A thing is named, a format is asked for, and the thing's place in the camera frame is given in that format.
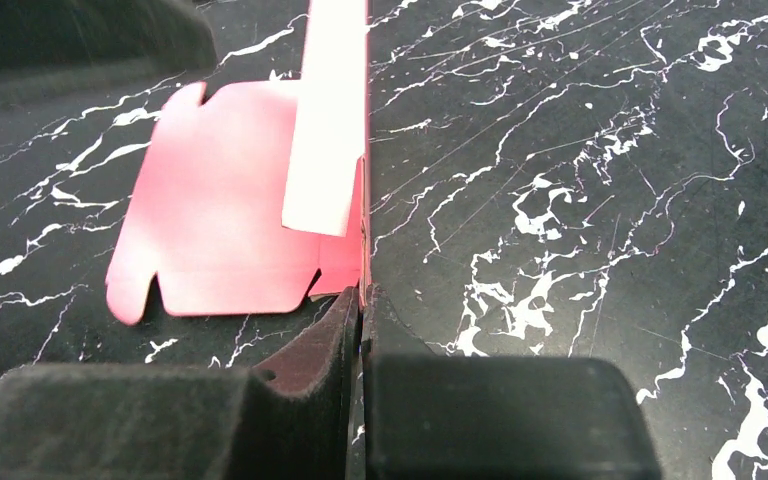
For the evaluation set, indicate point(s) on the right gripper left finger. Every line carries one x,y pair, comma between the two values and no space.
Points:
284,418

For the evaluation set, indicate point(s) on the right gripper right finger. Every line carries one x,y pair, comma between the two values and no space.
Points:
429,416

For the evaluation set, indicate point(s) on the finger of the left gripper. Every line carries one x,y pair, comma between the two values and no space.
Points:
52,48

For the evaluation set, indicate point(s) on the pink paper box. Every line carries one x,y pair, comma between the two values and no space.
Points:
254,198

